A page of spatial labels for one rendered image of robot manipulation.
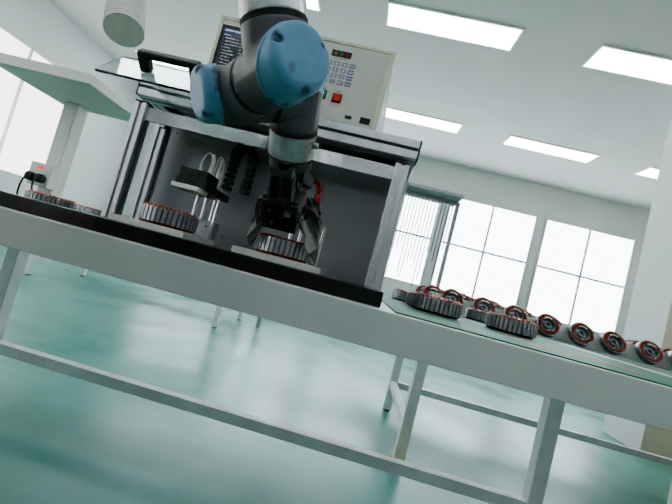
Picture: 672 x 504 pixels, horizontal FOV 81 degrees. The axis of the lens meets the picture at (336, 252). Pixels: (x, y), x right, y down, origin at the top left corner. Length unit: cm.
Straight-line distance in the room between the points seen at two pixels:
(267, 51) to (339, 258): 67
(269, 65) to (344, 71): 60
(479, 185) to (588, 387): 717
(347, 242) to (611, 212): 767
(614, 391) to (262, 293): 45
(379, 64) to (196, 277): 69
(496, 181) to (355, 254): 685
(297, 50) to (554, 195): 776
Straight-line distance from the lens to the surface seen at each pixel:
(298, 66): 44
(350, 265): 102
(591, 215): 833
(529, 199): 792
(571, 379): 58
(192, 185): 91
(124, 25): 214
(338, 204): 104
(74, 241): 64
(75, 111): 195
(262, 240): 75
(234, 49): 110
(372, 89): 100
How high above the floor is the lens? 78
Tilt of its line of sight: 3 degrees up
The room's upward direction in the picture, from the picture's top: 15 degrees clockwise
